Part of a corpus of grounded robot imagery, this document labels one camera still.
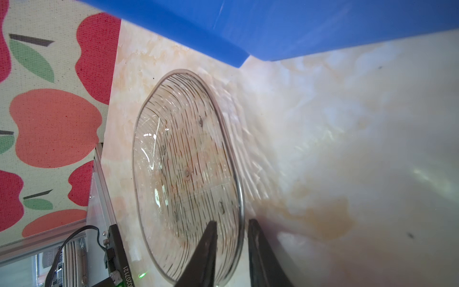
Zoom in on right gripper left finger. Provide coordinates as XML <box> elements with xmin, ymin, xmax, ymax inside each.
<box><xmin>175</xmin><ymin>221</ymin><xmax>218</xmax><ymax>287</ymax></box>

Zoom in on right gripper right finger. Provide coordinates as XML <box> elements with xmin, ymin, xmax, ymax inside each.
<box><xmin>247</xmin><ymin>219</ymin><xmax>293</xmax><ymax>287</ymax></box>

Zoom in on blue plastic bin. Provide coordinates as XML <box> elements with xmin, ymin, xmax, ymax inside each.
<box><xmin>90</xmin><ymin>0</ymin><xmax>459</xmax><ymax>68</ymax></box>

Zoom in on aluminium front rail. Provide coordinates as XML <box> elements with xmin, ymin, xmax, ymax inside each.
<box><xmin>1</xmin><ymin>143</ymin><xmax>116</xmax><ymax>287</ymax></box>

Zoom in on clear glass plate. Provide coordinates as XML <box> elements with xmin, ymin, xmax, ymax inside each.
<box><xmin>131</xmin><ymin>69</ymin><xmax>245</xmax><ymax>287</ymax></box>

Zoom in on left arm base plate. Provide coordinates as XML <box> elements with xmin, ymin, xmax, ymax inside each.
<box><xmin>93</xmin><ymin>224</ymin><xmax>135</xmax><ymax>287</ymax></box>

